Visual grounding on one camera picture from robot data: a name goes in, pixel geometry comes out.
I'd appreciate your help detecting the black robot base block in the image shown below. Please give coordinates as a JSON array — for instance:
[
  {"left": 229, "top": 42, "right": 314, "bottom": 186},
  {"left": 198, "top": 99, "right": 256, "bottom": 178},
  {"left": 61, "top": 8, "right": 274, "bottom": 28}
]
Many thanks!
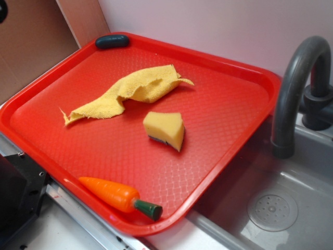
[{"left": 1, "top": 155, "right": 49, "bottom": 230}]

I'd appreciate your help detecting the yellow green sponge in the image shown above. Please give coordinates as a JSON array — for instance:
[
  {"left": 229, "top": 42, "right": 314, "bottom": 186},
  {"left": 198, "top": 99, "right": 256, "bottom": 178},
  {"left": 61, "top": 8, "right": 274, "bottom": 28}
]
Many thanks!
[{"left": 143, "top": 111, "right": 185, "bottom": 152}]

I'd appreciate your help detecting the red plastic tray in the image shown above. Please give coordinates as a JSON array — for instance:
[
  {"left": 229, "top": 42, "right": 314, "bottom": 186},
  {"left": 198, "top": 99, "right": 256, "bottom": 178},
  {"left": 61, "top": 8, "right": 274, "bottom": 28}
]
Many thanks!
[{"left": 1, "top": 34, "right": 281, "bottom": 236}]

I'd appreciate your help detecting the yellow cloth rag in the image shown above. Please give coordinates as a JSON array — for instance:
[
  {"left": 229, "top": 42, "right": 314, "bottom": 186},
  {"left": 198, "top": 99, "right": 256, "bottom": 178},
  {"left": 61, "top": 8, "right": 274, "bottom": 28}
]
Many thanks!
[{"left": 63, "top": 65, "right": 194, "bottom": 126}]

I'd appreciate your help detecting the orange toy carrot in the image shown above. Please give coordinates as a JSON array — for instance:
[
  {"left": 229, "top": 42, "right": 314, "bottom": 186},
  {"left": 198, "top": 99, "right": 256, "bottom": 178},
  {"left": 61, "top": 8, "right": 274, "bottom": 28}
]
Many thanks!
[{"left": 79, "top": 177, "right": 163, "bottom": 221}]

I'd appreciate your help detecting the dark grey oval knob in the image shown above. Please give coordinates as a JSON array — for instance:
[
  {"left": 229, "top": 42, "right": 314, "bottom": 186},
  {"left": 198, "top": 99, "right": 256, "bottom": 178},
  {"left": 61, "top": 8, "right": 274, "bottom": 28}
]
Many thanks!
[{"left": 95, "top": 34, "right": 130, "bottom": 49}]

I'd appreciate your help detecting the grey plastic sink basin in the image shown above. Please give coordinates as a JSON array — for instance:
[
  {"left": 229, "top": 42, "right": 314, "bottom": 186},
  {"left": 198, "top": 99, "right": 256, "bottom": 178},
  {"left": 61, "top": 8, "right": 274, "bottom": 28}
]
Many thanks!
[{"left": 187, "top": 119, "right": 332, "bottom": 249}]

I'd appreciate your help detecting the grey curved faucet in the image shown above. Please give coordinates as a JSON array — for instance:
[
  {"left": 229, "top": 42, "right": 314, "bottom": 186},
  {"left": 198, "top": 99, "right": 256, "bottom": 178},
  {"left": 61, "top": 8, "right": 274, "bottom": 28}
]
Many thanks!
[{"left": 271, "top": 36, "right": 332, "bottom": 159}]

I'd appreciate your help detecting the brown cardboard box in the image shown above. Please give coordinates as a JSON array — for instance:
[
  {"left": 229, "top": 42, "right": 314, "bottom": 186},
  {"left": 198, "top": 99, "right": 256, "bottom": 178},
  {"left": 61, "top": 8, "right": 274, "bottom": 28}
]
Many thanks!
[{"left": 1, "top": 1, "right": 109, "bottom": 103}]

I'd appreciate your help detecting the aluminium frame rail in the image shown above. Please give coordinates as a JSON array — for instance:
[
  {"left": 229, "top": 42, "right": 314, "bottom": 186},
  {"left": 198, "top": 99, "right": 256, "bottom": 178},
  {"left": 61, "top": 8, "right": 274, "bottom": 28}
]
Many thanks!
[{"left": 0, "top": 131, "right": 146, "bottom": 250}]

